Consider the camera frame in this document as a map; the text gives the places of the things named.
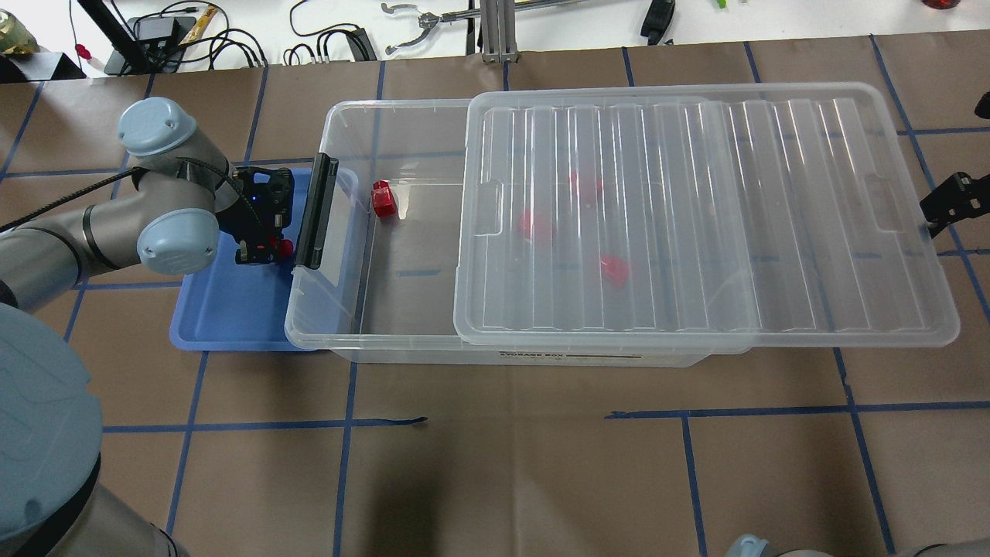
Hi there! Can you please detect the red block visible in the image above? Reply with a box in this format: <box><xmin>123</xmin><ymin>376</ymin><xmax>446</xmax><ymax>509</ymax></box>
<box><xmin>371</xmin><ymin>179</ymin><xmax>398</xmax><ymax>220</ymax></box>
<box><xmin>275</xmin><ymin>237</ymin><xmax>295</xmax><ymax>260</ymax></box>
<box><xmin>568</xmin><ymin>172</ymin><xmax>604</xmax><ymax>206</ymax></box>
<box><xmin>599</xmin><ymin>256</ymin><xmax>632</xmax><ymax>289</ymax></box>
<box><xmin>515</xmin><ymin>210</ymin><xmax>555</xmax><ymax>244</ymax></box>

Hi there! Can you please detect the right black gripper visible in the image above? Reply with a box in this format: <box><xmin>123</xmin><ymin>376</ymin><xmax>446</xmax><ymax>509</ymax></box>
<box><xmin>920</xmin><ymin>172</ymin><xmax>989</xmax><ymax>239</ymax></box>

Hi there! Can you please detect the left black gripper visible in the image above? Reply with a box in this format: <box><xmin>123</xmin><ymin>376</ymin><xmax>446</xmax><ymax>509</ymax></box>
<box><xmin>218</xmin><ymin>196</ymin><xmax>293</xmax><ymax>265</ymax></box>

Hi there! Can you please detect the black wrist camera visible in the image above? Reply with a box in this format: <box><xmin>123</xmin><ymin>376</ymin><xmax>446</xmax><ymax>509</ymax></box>
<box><xmin>233</xmin><ymin>166</ymin><xmax>295</xmax><ymax>212</ymax></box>

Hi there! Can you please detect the clear ribbed box lid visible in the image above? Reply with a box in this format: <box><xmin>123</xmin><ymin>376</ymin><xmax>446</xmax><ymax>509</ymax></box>
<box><xmin>453</xmin><ymin>82</ymin><xmax>961</xmax><ymax>355</ymax></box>

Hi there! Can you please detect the black power adapter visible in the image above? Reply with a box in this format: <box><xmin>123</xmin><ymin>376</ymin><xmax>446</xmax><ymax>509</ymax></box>
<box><xmin>128</xmin><ymin>15</ymin><xmax>195</xmax><ymax>50</ymax></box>

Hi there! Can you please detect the clear plastic storage box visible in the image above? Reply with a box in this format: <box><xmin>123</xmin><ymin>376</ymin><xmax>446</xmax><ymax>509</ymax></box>
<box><xmin>302</xmin><ymin>99</ymin><xmax>703</xmax><ymax>367</ymax></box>

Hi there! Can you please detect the black box latch handle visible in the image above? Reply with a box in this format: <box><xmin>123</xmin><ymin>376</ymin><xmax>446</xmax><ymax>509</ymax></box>
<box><xmin>295</xmin><ymin>152</ymin><xmax>340</xmax><ymax>269</ymax></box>

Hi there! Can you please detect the black cables bundle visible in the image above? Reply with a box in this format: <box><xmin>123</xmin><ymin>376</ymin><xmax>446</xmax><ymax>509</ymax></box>
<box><xmin>283</xmin><ymin>0</ymin><xmax>380</xmax><ymax>66</ymax></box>

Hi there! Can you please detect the blue plastic tray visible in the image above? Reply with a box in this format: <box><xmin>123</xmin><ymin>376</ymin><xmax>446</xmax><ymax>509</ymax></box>
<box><xmin>169</xmin><ymin>168</ymin><xmax>368</xmax><ymax>352</ymax></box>

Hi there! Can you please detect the aluminium frame post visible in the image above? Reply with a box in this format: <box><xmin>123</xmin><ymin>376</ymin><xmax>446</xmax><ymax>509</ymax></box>
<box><xmin>478</xmin><ymin>0</ymin><xmax>519</xmax><ymax>63</ymax></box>

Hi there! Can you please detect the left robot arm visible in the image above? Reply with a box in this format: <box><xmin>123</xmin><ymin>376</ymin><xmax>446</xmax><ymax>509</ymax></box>
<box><xmin>1</xmin><ymin>97</ymin><xmax>294</xmax><ymax>556</ymax></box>

